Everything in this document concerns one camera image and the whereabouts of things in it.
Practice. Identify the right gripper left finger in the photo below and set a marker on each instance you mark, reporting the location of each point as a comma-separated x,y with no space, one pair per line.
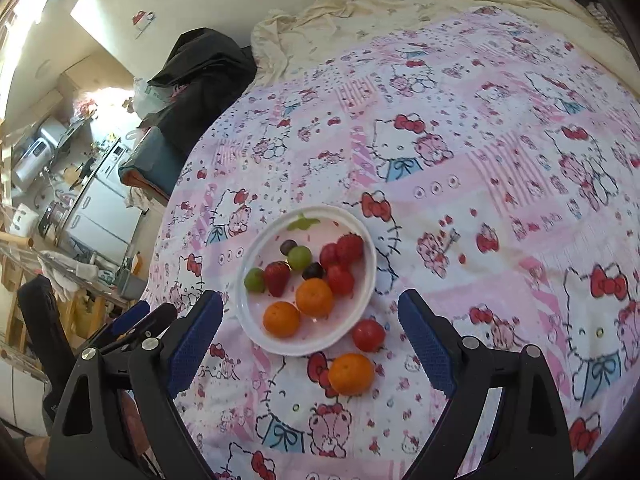
153,372

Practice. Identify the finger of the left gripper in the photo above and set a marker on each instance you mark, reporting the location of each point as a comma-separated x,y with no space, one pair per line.
152,325
119,326

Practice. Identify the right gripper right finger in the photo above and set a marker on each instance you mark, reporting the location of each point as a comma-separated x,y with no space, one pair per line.
529,437

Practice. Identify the green grape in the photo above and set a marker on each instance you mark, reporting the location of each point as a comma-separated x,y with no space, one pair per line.
254,281
299,257

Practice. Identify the orange mandarin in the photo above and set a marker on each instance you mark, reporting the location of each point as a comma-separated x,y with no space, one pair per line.
281,319
351,374
314,298

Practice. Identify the red strawberry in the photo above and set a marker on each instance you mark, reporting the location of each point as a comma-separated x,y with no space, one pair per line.
276,276
349,248

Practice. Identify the dark purple grape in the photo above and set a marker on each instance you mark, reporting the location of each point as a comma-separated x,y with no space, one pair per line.
314,270
287,246

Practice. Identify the red cherry tomato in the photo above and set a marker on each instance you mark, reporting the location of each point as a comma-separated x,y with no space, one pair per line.
340,280
329,256
368,336

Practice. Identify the person's right hand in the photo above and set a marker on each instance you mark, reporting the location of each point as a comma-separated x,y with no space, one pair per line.
98,433

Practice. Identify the white drawer cabinet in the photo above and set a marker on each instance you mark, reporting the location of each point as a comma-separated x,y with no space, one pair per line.
99,219

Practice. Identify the teal orange cushion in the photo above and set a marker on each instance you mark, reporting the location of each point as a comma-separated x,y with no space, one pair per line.
153,166

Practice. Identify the pink strawberry pattern plate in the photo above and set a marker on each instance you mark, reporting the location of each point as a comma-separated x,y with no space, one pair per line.
313,227

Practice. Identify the black clothing pile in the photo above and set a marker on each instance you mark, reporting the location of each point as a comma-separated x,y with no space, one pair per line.
207,71

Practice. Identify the pink Hello Kitty bedsheet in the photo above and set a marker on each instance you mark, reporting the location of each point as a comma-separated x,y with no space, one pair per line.
496,168

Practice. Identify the cream blanket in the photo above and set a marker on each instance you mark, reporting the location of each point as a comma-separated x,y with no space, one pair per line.
285,45

